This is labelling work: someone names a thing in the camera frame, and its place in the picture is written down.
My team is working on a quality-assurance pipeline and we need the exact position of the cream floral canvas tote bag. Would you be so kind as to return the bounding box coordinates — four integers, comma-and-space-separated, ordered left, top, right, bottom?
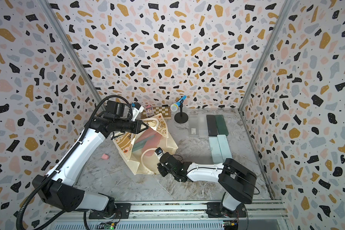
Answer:
113, 113, 178, 175

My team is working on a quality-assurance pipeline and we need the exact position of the translucent white pencil case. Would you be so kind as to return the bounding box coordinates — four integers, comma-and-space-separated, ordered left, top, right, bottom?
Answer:
198, 114, 209, 138

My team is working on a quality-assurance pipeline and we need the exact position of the light teal pencil case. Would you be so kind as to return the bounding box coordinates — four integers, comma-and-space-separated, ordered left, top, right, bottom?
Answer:
209, 137, 223, 164
217, 134, 232, 161

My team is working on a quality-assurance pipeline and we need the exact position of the grey barcoded pencil case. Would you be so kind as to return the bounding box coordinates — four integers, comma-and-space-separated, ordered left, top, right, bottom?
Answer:
188, 115, 199, 138

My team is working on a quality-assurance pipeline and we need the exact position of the black pencil case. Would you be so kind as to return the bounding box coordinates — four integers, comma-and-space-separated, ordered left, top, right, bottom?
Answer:
206, 115, 218, 137

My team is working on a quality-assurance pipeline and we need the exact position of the dark green pencil case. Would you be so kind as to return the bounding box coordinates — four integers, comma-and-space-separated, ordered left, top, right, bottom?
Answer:
215, 115, 229, 137

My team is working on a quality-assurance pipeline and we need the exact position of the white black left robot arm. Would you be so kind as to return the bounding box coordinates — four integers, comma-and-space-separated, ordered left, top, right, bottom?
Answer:
33, 101, 148, 218

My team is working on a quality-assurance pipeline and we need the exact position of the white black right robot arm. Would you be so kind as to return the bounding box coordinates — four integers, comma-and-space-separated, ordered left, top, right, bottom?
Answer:
155, 148, 257, 215

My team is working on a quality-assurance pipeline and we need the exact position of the pink pencil case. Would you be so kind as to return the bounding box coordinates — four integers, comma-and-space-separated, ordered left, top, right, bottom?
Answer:
133, 128, 163, 151
142, 147, 157, 157

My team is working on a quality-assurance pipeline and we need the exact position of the blue grey pencil case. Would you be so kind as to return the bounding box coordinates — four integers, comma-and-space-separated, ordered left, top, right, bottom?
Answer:
132, 134, 162, 152

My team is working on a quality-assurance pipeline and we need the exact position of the purple card box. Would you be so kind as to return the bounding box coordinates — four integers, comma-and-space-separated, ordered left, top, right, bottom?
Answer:
145, 105, 155, 117

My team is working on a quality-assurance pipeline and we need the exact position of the wooden chess board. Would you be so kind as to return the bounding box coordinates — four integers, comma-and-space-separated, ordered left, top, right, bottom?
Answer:
140, 105, 171, 120

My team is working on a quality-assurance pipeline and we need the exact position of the small pink pig toy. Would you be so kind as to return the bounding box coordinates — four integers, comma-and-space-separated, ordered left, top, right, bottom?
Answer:
101, 154, 109, 160

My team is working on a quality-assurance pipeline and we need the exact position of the blue toy microphone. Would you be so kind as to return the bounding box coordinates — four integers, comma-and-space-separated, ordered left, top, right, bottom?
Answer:
170, 96, 186, 112

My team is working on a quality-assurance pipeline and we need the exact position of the black microphone stand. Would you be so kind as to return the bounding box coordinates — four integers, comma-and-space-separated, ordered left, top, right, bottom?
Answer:
174, 103, 189, 124

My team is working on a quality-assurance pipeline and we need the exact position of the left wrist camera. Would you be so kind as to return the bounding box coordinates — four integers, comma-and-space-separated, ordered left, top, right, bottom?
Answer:
131, 103, 144, 121

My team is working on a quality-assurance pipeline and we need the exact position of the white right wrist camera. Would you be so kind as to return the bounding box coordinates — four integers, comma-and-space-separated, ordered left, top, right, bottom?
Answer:
155, 148, 164, 158

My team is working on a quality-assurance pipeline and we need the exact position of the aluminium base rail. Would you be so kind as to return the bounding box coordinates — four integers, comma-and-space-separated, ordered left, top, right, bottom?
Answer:
43, 199, 289, 230

